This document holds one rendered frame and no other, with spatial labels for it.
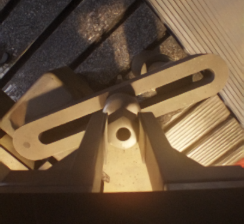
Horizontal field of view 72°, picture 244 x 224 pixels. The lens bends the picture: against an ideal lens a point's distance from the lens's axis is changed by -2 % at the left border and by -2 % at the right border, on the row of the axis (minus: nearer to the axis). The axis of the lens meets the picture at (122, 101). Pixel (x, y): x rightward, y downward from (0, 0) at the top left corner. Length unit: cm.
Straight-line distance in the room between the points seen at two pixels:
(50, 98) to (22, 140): 6
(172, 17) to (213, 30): 13
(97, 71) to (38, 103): 24
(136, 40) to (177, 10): 15
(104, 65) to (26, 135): 27
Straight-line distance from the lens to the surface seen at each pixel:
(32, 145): 25
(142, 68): 31
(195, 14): 55
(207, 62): 22
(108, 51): 45
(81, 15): 46
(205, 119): 55
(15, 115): 27
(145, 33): 45
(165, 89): 23
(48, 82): 24
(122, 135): 15
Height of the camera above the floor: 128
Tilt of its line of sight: 74 degrees down
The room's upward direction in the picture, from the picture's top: 175 degrees clockwise
